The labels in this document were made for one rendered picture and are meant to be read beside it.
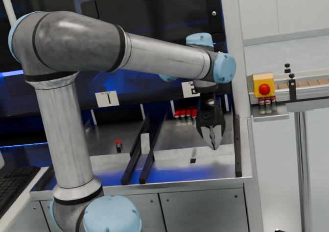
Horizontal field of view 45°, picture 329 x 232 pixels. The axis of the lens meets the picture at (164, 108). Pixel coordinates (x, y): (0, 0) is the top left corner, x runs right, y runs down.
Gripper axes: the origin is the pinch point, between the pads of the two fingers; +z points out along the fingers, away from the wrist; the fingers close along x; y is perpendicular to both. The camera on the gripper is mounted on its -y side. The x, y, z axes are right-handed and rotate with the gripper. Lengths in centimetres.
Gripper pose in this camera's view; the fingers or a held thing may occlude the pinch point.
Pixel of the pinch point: (214, 147)
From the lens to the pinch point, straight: 126.5
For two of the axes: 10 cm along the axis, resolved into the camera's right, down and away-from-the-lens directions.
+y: 1.6, -3.7, 9.2
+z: 1.7, 9.2, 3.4
